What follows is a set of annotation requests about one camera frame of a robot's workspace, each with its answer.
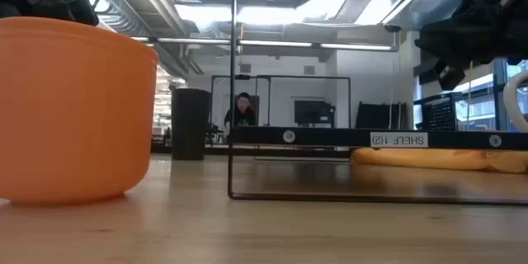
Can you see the tall black tumbler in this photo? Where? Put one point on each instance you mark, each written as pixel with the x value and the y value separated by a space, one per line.
pixel 190 123

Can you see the white shelf label sticker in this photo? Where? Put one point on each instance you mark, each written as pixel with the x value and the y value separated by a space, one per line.
pixel 399 139

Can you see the black perforated crate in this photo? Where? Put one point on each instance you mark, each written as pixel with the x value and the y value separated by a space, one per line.
pixel 439 113

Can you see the small orange plastic cup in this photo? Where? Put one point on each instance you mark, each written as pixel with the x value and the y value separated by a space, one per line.
pixel 74 111

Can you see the orange cloth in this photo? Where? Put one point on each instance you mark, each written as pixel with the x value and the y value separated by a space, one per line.
pixel 433 160

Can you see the black flat panel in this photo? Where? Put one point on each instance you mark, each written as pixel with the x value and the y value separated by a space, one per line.
pixel 379 115

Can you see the black computer monitor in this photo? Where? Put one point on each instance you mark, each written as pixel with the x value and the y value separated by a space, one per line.
pixel 313 112

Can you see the long ceiling light strip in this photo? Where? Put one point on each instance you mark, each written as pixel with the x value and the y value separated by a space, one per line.
pixel 272 43

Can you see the person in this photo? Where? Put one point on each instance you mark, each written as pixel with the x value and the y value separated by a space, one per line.
pixel 243 114

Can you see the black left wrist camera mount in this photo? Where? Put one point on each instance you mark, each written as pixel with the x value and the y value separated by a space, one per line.
pixel 66 8

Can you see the silver rectangular air duct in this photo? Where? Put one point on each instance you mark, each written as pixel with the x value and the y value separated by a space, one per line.
pixel 412 4

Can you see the black metal workstation frame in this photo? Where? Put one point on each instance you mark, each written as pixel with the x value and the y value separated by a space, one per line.
pixel 305 77

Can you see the wooden shelf with black frame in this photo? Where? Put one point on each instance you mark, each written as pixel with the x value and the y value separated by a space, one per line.
pixel 313 137

